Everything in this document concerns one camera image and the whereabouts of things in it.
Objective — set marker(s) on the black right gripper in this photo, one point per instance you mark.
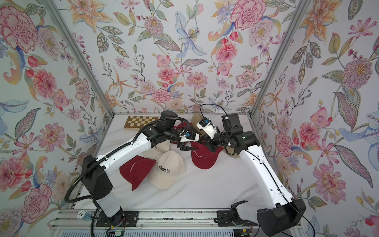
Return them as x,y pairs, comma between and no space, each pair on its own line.
211,143

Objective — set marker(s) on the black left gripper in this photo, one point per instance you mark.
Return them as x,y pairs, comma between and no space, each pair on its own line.
187,147

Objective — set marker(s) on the red Colorado cap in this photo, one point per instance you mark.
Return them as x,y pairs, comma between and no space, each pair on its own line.
202,157

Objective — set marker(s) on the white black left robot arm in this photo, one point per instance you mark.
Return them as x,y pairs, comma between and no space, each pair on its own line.
96,177

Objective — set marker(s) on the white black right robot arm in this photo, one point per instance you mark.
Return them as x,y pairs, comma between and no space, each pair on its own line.
281,211

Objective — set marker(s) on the tan cap right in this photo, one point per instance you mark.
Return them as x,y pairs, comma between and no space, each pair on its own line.
231,152

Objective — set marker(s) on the tan cap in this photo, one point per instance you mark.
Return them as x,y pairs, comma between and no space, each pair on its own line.
194,121
231,152

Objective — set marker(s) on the cream Colorado cap front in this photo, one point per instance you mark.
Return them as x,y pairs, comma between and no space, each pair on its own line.
169,166

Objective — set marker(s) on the tan cap back middle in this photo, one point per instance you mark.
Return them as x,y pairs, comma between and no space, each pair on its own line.
194,121

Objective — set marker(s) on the cream cap behind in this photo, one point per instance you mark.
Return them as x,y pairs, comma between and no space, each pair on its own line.
157,150

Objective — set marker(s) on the wooden chessboard box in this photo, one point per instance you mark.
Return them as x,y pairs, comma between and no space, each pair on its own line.
138,122

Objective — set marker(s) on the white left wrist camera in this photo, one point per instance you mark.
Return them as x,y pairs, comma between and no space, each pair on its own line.
190,136

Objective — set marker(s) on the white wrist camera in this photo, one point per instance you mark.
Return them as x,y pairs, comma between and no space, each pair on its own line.
190,136
207,126

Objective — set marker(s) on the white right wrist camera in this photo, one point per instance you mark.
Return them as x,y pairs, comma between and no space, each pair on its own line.
207,126

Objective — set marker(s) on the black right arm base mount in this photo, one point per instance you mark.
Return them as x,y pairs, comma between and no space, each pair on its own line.
230,218

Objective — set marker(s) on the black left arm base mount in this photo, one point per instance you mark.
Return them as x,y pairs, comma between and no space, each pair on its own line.
127,219

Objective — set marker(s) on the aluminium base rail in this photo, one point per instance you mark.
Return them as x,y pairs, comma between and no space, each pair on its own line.
147,219

